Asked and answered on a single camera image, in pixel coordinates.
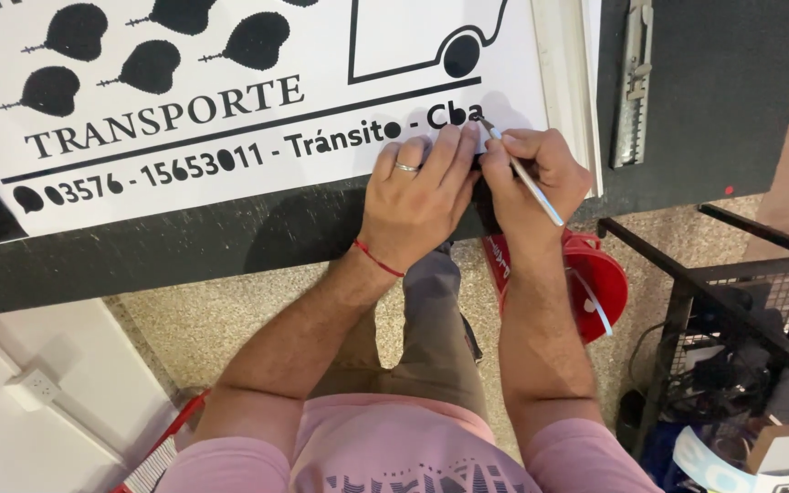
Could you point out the silver weeding tool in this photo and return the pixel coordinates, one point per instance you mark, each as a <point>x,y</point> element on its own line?
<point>530,181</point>

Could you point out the pink printed shirt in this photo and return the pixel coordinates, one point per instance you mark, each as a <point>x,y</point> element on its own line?
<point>394,445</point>

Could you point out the white vinyl sheet black print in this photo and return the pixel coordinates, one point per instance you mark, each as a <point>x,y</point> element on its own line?
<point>230,137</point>

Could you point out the white vinyl strip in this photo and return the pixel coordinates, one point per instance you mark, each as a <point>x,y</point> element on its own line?
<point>596,301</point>

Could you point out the red plastic bucket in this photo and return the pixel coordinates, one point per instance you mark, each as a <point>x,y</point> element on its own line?
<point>596,287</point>

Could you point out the grey trousers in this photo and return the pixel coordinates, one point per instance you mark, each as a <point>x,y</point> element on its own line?
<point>429,342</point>

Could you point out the person's left hand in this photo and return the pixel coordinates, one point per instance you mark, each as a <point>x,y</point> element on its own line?
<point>408,212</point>

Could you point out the dark shoe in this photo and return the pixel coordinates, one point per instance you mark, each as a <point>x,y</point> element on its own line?
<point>471,339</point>

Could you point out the white wall socket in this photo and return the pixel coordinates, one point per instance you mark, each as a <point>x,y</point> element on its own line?
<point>33,390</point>

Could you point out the person's right hand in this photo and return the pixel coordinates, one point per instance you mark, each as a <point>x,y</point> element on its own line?
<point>538,185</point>

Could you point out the white plastic edge strip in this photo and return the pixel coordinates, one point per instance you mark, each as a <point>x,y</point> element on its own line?
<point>569,82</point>

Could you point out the white blue printed roll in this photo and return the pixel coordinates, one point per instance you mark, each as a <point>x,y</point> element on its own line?
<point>699,459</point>

